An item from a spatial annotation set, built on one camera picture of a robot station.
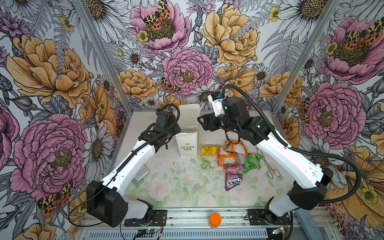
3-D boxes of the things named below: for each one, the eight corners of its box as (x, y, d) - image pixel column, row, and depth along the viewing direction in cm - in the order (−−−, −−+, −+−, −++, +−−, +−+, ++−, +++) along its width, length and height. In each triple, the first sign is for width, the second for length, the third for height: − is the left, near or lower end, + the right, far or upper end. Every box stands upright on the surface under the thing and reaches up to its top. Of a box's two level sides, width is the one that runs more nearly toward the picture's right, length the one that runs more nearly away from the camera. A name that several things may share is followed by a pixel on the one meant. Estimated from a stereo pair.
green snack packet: (244, 172, 91) (247, 167, 85) (241, 159, 96) (244, 153, 90) (258, 172, 91) (263, 167, 85) (255, 159, 96) (259, 153, 90)
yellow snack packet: (199, 156, 97) (200, 149, 91) (203, 148, 101) (203, 140, 95) (212, 160, 95) (214, 153, 89) (215, 152, 99) (217, 145, 93)
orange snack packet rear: (225, 157, 96) (226, 152, 91) (223, 145, 102) (224, 140, 97) (245, 157, 96) (247, 152, 91) (242, 145, 102) (244, 140, 97)
